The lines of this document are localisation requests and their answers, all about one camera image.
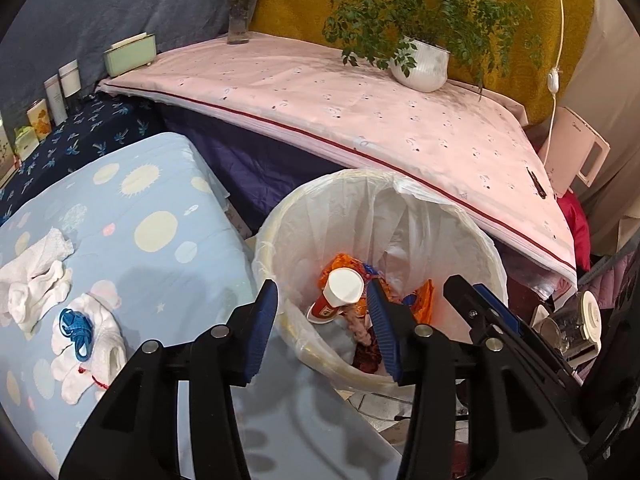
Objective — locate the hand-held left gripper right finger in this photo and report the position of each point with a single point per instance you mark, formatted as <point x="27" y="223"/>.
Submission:
<point x="382" y="332"/>

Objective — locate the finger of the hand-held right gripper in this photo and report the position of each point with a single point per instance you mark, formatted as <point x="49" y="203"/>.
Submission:
<point x="502" y="310"/>
<point x="467" y="302"/>

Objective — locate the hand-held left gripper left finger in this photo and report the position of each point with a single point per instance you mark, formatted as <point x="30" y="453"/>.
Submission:
<point x="261" y="332"/>

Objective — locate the pinkish brown cloth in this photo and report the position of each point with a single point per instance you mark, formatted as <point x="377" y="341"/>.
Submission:
<point x="362" y="330"/>

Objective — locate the dark red cloth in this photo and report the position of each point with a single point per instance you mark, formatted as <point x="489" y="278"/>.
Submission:
<point x="367" y="360"/>

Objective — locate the orange plastic wrapper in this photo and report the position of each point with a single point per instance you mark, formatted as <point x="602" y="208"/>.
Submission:
<point x="424" y="300"/>
<point x="345" y="261"/>

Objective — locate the large red paper cup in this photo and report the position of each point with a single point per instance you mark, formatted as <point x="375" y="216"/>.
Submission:
<point x="342" y="285"/>

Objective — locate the cream trash bin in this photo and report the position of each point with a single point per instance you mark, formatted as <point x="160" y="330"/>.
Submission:
<point x="325" y="367"/>

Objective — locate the white lined trash bin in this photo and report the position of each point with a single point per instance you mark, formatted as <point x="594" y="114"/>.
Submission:
<point x="310" y="240"/>

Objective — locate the glass jug with white lid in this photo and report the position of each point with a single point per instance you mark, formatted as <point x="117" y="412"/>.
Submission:
<point x="590" y="315"/>

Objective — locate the pink quilted cloth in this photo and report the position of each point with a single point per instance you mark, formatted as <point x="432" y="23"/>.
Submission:
<point x="607" y="282"/>

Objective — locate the light blue dotted blanket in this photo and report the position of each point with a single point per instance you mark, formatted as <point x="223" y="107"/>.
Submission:
<point x="150" y="270"/>

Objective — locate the black clip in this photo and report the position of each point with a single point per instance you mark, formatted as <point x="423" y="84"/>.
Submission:
<point x="537" y="185"/>

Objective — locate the white sock with red thread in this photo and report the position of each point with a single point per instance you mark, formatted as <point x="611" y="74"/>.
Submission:
<point x="105" y="355"/>

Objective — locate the purple cloth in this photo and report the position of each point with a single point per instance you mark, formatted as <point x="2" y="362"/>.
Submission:
<point x="270" y="165"/>

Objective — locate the plain white sock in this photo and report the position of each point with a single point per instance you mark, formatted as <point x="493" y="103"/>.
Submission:
<point x="37" y="295"/>

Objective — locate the white sock with lace cuff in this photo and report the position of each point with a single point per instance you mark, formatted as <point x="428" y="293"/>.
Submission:
<point x="40" y="250"/>

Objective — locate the pink tablecloth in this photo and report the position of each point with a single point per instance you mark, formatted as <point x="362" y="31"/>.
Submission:
<point x="325" y="100"/>

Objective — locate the green plant in white pot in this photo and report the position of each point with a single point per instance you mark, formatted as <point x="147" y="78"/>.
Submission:
<point x="420" y="67"/>

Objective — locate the dark blue patterned cloth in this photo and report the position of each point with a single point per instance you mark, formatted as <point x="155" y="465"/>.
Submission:
<point x="85" y="130"/>

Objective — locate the small green box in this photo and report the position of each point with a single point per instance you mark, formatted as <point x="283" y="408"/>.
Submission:
<point x="25" y="142"/>

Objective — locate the pale green tissue box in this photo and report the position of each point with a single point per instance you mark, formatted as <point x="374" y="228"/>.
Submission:
<point x="130" y="57"/>

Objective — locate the yellow tin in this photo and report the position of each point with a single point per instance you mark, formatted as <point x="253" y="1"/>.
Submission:
<point x="39" y="122"/>

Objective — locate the glass vase with pink flowers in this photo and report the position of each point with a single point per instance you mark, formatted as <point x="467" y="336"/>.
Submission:
<point x="242" y="25"/>

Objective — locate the tall white bottle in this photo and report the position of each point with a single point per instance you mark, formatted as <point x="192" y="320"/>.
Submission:
<point x="55" y="102"/>

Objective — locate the white flower print card box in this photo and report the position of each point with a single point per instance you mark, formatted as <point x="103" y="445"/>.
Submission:
<point x="6" y="155"/>

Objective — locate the short white canister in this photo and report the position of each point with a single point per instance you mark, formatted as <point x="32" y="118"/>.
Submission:
<point x="70" y="82"/>

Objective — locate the yellow backdrop cloth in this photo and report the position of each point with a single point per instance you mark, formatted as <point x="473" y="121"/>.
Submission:
<point x="300" y="15"/>

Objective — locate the blue backdrop cloth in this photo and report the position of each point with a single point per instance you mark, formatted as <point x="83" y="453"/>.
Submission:
<point x="125" y="5"/>

